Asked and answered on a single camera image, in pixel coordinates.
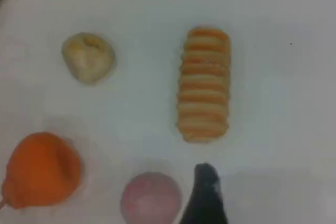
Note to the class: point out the pink round bun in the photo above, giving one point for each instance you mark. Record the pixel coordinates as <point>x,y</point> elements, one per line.
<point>151,200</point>

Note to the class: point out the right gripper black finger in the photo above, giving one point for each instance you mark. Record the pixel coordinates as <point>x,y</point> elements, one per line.
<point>206,200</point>

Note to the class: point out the striped long bread roll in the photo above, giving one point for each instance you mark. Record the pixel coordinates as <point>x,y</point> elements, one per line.
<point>204,85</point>

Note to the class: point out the pale egg yolk pastry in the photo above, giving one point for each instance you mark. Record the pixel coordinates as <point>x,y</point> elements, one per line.
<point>88,58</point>

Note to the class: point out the orange fruit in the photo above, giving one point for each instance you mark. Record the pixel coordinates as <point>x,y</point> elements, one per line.
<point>39,171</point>

